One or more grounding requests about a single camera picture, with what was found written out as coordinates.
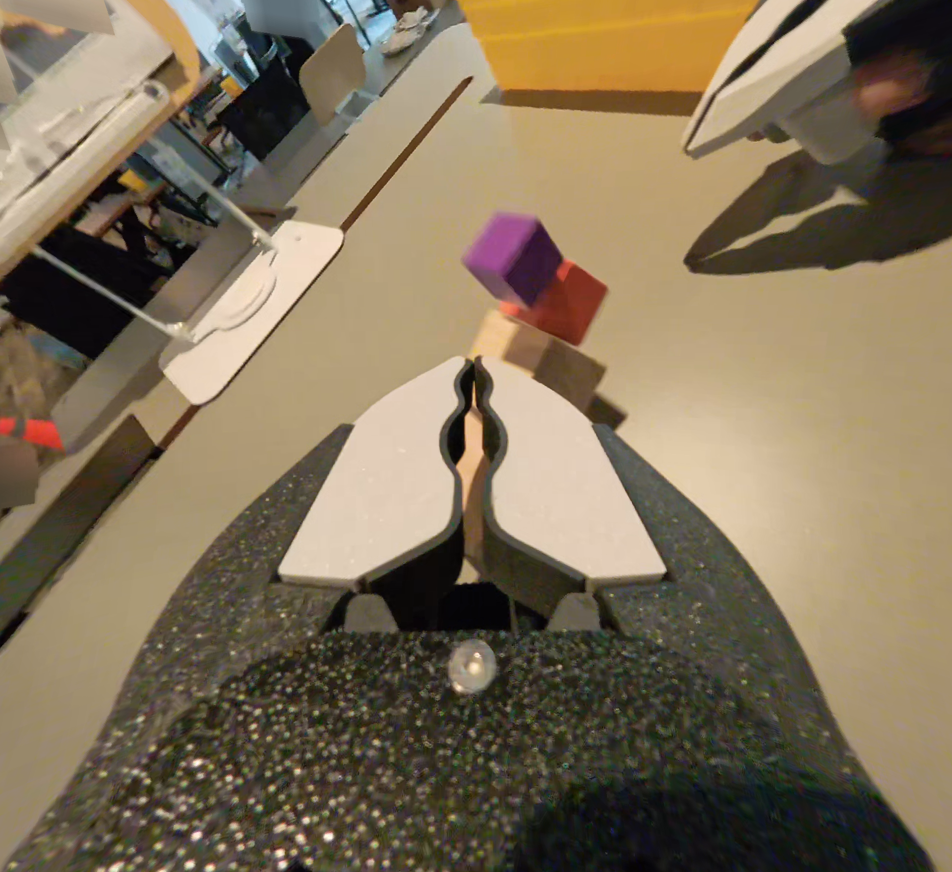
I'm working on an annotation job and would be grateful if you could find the clear acrylic partition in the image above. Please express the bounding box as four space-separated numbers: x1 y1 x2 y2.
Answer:
0 80 278 345

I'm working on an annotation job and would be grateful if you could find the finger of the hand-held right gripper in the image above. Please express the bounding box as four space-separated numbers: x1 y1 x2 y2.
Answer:
710 0 879 107
683 0 952 168

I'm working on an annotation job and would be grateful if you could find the crumpled white paper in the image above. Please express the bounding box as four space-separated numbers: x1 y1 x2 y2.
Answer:
381 5 441 57

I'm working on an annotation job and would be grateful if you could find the beige chair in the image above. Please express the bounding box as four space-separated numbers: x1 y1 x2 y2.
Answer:
299 23 367 127

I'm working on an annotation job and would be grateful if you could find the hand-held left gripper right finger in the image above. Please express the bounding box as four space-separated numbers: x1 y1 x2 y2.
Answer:
475 356 668 613

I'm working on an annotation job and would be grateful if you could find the red wooden cube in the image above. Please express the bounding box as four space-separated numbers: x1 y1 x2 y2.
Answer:
500 260 609 347

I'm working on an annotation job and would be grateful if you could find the white partition base plate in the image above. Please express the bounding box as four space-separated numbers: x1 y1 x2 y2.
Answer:
158 220 345 407

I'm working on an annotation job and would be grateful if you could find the medium natural wooden cube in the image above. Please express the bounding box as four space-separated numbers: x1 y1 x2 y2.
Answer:
471 308 555 376

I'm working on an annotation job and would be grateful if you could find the small purple wooden cube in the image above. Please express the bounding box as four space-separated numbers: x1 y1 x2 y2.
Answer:
463 212 564 308

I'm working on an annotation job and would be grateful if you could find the yellow plastic bin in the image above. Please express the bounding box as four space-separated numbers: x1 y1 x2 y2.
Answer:
443 0 830 94

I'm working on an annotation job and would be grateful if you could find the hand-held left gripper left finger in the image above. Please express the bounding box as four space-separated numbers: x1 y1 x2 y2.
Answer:
279 356 475 609

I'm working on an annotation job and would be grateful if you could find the person's right hand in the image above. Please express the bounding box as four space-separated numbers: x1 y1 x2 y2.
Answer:
854 56 940 137

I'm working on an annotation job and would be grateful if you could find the large natural wooden cube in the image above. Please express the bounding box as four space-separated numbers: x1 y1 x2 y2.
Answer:
521 340 608 418

